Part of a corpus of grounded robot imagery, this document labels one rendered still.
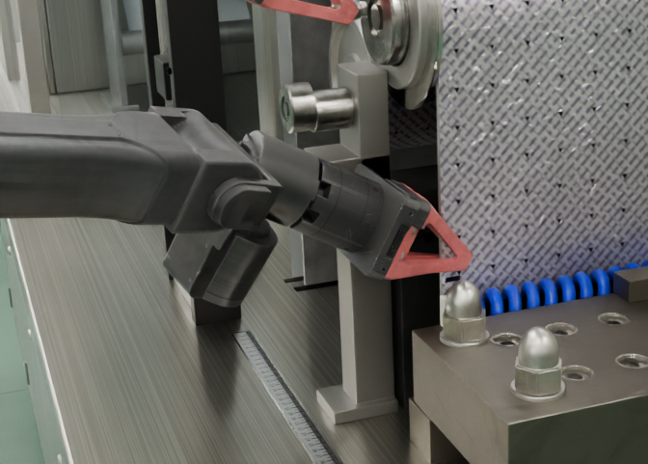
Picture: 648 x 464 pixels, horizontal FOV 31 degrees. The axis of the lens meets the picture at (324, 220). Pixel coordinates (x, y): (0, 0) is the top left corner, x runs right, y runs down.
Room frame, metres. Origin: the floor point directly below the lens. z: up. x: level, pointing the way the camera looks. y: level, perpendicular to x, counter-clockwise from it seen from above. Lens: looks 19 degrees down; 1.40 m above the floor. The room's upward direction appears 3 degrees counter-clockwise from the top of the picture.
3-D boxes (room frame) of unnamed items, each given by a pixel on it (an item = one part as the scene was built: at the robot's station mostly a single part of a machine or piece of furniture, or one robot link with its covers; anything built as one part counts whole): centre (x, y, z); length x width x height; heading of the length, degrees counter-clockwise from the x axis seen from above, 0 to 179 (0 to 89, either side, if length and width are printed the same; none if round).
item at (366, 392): (0.95, -0.02, 1.05); 0.06 x 0.05 x 0.31; 107
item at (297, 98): (0.94, 0.02, 1.18); 0.04 x 0.02 x 0.04; 17
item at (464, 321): (0.80, -0.10, 1.05); 0.04 x 0.04 x 0.04
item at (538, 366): (0.71, -0.14, 1.05); 0.04 x 0.04 x 0.04
